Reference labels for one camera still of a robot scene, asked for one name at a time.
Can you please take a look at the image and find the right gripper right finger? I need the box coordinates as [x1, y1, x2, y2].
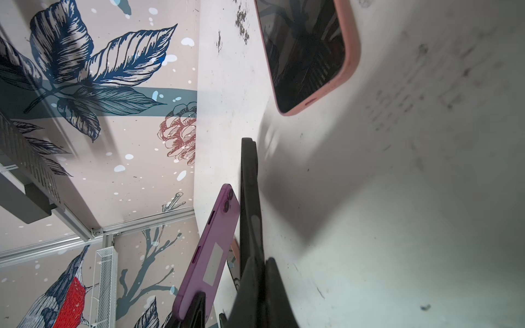
[231, 256, 299, 328]

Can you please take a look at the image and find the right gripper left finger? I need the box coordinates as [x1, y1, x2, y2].
[164, 291, 206, 328]

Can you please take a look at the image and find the purple phone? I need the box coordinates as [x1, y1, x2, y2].
[172, 184, 240, 320]

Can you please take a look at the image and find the white mesh wall tray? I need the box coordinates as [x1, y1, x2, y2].
[89, 246, 118, 328]

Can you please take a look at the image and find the black wire wall basket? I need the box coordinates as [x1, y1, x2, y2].
[1, 114, 62, 224]

